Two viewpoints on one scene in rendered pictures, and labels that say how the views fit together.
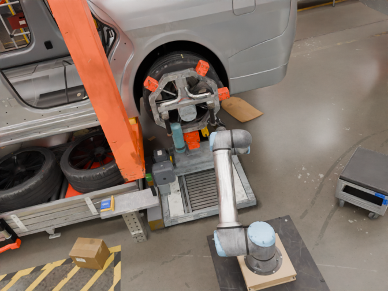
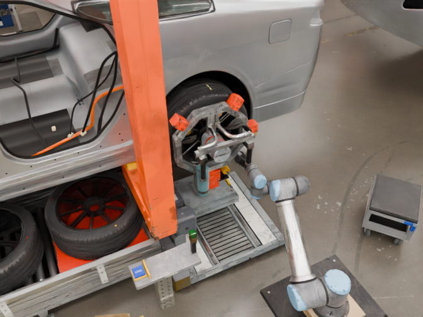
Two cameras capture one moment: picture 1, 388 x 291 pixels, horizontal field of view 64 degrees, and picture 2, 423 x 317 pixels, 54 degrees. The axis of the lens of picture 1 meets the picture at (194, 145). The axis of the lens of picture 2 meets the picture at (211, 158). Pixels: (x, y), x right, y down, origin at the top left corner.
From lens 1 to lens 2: 1.07 m
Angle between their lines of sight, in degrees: 18
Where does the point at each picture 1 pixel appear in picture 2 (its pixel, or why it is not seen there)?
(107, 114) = (156, 169)
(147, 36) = (177, 67)
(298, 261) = (359, 301)
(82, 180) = (89, 244)
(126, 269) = not seen: outside the picture
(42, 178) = (30, 248)
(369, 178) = (396, 207)
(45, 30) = not seen: outside the picture
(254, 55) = (281, 83)
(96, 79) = (154, 134)
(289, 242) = not seen: hidden behind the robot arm
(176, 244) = (211, 302)
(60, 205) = (65, 280)
